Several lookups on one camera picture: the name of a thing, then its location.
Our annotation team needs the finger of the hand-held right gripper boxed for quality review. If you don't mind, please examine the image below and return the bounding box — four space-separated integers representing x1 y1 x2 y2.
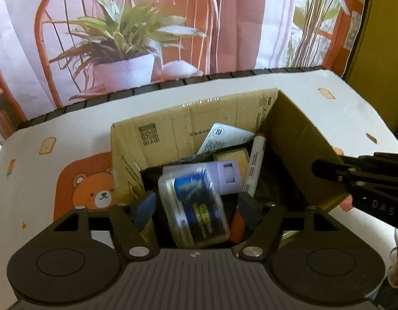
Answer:
311 159 398 230
340 152 398 168

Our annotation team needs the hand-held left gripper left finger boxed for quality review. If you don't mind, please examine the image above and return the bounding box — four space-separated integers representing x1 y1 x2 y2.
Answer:
50 192 157 261

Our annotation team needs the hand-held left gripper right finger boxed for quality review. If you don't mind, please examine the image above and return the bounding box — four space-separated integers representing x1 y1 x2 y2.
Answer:
238 192 343 261

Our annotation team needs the reddish brown cylinder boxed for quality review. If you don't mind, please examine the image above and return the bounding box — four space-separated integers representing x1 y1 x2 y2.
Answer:
231 209 247 242

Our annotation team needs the light purple rectangular case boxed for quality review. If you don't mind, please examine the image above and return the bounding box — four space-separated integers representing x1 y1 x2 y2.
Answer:
215 160 243 195

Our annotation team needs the cardboard box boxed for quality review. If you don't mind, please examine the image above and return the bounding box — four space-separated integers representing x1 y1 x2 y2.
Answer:
110 88 350 249

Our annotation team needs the clear container with blue label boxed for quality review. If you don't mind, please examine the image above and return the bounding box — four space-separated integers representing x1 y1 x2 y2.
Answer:
158 164 231 249

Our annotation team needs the white marker pen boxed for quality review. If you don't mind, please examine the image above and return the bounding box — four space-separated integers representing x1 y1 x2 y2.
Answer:
242 133 267 198

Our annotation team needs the yellow rectangular block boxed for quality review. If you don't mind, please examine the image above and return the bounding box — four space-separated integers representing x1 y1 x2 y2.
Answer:
213 148 250 172

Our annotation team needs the white printed paper card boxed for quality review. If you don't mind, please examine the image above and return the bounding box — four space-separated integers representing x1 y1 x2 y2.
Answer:
197 123 255 156

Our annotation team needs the cartoon printed tablecloth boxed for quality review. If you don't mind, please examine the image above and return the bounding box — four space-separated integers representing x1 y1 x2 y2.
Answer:
0 68 398 310

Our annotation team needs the black ribbed table mat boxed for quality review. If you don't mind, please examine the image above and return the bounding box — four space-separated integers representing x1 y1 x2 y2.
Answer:
16 67 325 130

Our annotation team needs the printed room scene backdrop cloth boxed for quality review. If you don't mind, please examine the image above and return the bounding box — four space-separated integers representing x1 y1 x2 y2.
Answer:
0 0 373 131

